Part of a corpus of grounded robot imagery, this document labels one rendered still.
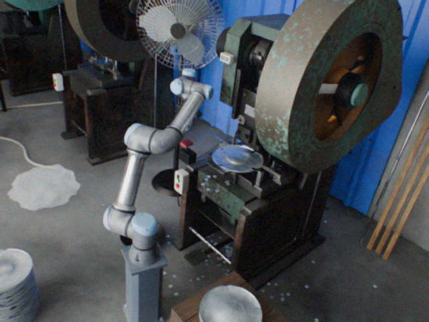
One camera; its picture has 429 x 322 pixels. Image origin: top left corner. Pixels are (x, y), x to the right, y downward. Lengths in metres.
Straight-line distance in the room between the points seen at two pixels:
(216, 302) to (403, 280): 1.46
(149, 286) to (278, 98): 1.14
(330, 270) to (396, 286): 0.42
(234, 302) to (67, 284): 1.06
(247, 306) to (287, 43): 1.19
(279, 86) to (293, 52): 0.13
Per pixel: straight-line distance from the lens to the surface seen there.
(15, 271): 2.29
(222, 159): 2.18
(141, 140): 1.85
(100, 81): 3.40
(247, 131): 2.12
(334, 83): 1.79
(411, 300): 2.90
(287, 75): 1.51
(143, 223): 1.88
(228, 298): 1.99
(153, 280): 2.07
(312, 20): 1.57
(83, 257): 2.71
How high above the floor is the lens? 1.90
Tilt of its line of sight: 31 degrees down
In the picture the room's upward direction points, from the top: 7 degrees clockwise
